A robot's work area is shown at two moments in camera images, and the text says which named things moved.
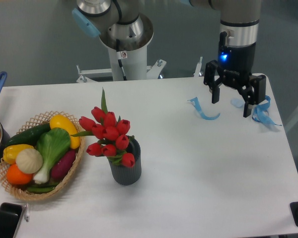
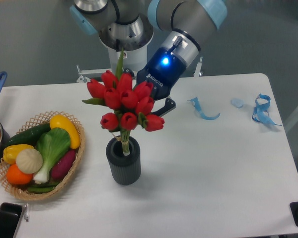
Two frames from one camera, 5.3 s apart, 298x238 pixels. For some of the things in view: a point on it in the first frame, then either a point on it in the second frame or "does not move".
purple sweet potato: (60, 169) does not move
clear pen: (27, 212) does not move
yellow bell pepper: (10, 152) does not move
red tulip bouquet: (112, 135) → (128, 103)
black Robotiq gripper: (234, 66) → (162, 70)
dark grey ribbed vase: (128, 176) does not move
